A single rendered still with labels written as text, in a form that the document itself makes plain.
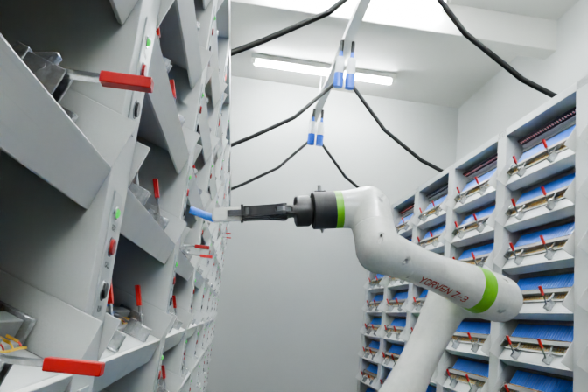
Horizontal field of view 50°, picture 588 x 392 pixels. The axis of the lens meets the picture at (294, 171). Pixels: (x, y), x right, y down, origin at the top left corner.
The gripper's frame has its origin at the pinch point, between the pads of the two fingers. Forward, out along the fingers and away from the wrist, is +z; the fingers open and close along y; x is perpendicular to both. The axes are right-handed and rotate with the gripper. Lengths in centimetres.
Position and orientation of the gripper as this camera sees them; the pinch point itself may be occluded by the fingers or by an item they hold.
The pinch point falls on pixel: (227, 214)
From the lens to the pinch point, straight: 151.5
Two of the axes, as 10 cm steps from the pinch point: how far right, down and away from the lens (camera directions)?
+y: 1.1, -2.1, -9.7
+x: 0.6, 9.8, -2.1
